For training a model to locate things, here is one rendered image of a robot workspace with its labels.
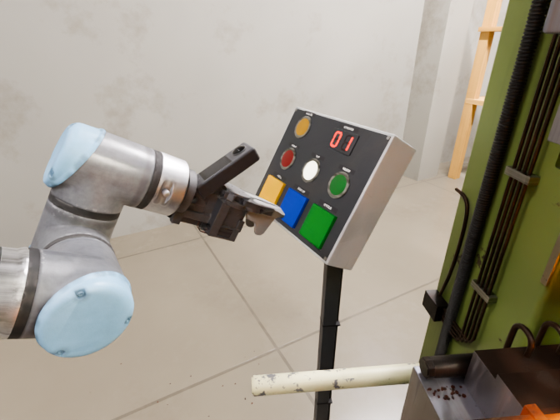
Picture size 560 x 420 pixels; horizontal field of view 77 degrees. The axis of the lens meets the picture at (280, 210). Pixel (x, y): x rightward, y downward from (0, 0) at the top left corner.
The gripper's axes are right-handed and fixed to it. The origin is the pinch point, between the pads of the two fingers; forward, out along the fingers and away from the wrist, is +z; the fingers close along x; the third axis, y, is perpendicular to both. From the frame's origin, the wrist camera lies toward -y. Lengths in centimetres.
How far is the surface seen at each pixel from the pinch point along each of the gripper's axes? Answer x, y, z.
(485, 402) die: 39.3, 7.3, 13.6
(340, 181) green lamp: 0.4, -9.8, 10.5
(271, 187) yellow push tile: -20.0, -0.6, 10.2
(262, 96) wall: -205, -41, 96
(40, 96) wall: -209, 24, -37
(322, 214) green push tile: 0.6, -2.1, 10.2
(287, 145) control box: -22.9, -11.8, 10.9
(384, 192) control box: 7.1, -11.6, 16.2
